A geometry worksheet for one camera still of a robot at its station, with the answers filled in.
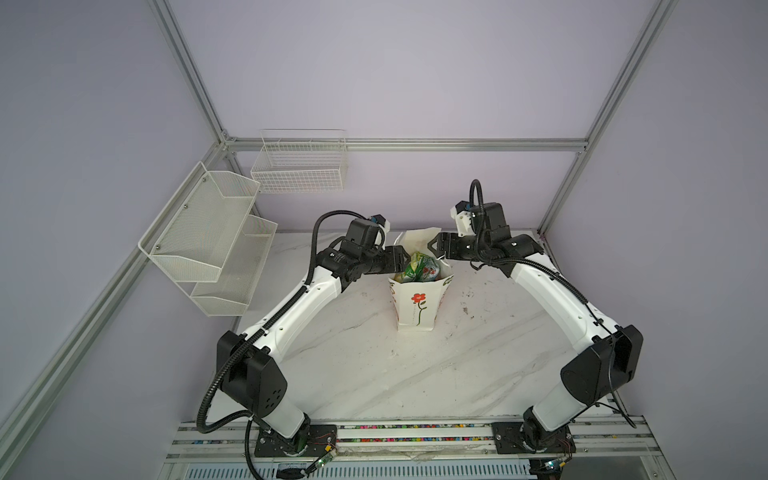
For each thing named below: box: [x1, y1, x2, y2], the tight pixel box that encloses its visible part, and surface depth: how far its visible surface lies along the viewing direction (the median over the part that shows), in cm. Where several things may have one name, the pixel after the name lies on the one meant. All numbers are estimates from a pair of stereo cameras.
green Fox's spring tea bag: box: [402, 251, 441, 282], surface depth 88 cm
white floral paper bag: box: [388, 227, 454, 331], surface depth 82 cm
